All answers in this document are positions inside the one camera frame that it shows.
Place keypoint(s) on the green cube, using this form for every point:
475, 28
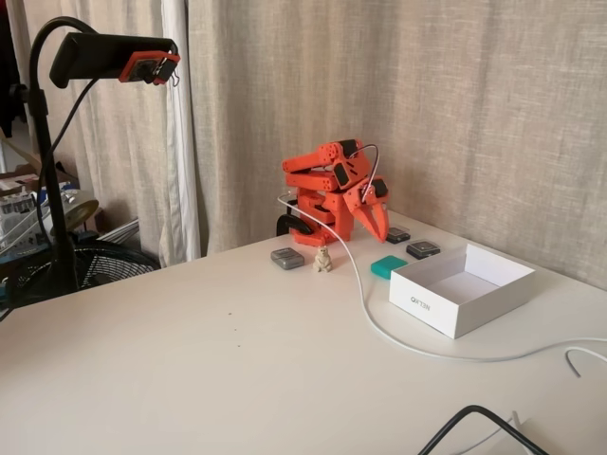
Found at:
386, 266

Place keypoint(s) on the white cardboard box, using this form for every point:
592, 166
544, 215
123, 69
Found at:
427, 303

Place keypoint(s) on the cluttered storage crate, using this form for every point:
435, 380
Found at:
19, 208

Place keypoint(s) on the metallic lamp shade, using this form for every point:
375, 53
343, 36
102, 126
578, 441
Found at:
80, 211

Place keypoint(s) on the black holder bracket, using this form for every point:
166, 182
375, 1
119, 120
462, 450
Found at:
95, 54

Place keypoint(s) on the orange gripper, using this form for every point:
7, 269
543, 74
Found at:
357, 201

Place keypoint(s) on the white slatted rack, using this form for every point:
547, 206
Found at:
121, 230

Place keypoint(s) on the small beige bear figurine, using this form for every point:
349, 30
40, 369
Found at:
323, 260

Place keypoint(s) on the beige curtain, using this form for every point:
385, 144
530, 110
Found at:
474, 95

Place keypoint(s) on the black camera on stand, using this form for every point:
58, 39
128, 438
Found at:
128, 142

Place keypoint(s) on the orange-framed camera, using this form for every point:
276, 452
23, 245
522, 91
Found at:
137, 70

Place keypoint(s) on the grey plastic case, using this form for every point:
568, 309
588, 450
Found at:
287, 259

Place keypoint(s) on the dark hanging garment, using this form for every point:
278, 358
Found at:
7, 71

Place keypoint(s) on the black clear-lid case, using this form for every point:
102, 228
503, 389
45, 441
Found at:
423, 249
398, 234

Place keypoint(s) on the black table clamp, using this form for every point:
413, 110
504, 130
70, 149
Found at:
289, 220

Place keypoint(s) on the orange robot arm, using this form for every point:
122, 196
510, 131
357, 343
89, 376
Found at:
308, 180

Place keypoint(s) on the black gooseneck stand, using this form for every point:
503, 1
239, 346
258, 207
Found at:
54, 199

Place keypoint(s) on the black fan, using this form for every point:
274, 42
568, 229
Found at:
109, 265

